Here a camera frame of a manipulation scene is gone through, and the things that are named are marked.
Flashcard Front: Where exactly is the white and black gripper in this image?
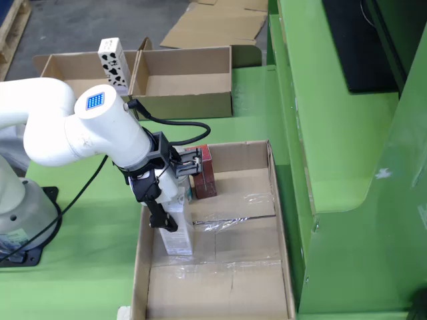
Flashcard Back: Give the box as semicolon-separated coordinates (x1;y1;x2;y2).
125;165;179;233

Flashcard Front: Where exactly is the tall white carton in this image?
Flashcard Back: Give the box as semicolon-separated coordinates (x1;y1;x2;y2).
156;186;195;257

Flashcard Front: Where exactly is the dark red box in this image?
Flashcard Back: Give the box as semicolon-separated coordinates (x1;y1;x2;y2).
189;143;218;200

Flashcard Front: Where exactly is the shallow cardboard tray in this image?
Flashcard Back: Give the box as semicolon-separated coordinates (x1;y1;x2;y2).
129;139;297;320

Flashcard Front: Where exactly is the open cardboard box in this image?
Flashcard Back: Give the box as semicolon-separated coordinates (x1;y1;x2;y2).
32;49;141;121
128;37;234;121

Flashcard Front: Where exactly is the flattened cardboard sheet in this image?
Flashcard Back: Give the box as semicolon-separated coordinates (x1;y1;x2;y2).
189;0;270;14
159;0;270;50

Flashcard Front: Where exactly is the white bottle teal label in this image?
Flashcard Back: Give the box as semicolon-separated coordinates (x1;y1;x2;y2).
178;176;193;203

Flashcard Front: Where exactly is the cow print carton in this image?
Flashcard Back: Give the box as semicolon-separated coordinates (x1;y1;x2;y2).
97;37;131;97

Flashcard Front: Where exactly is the green metal machine housing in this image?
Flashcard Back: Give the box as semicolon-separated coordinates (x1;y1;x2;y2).
266;0;427;320

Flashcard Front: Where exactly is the wooden pallet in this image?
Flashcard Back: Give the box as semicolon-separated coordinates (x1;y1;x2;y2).
0;0;33;73

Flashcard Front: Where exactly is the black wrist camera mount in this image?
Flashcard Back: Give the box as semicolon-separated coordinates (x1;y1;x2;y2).
115;131;203;178

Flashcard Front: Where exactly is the long thin black cable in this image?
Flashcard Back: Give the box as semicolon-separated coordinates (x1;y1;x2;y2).
0;155;109;263

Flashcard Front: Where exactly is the black gripper cable with plug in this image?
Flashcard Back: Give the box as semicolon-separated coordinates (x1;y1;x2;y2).
122;99;212;147

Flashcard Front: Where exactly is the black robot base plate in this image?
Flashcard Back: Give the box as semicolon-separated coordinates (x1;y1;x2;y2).
0;186;63;267

